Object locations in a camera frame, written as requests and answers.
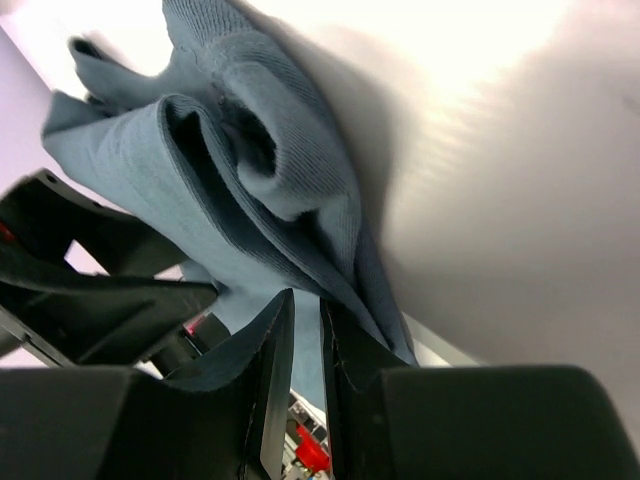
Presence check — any red box in background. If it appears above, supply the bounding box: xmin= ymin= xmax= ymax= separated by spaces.
xmin=295 ymin=425 xmax=330 ymax=473

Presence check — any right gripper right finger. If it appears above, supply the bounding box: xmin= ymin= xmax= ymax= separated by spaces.
xmin=320 ymin=302 xmax=633 ymax=479

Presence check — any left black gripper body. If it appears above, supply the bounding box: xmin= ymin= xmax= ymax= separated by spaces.
xmin=1 ymin=169 xmax=218 ymax=366

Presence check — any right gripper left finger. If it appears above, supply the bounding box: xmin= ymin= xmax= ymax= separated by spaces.
xmin=1 ymin=290 xmax=295 ymax=479

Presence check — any teal blue t shirt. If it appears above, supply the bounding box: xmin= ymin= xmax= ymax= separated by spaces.
xmin=42 ymin=1 xmax=415 ymax=406

